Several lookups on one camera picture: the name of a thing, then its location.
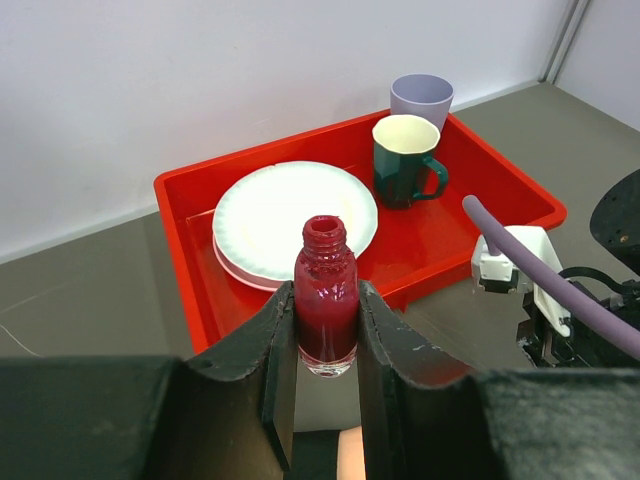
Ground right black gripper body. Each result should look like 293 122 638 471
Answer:
516 269 639 368

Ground red nail polish bottle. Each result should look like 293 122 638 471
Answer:
293 215 359 378

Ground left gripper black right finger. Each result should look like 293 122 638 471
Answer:
357 282 639 479

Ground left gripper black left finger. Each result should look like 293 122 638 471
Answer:
1 283 297 479

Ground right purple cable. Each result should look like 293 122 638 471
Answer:
462 194 640 362

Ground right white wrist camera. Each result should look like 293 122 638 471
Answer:
471 225 571 338

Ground dark green mug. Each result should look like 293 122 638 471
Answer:
372 114 449 209

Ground lavender plastic cup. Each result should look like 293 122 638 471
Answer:
390 73 454 131

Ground white paper plates stack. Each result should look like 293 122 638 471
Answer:
212 161 378 292

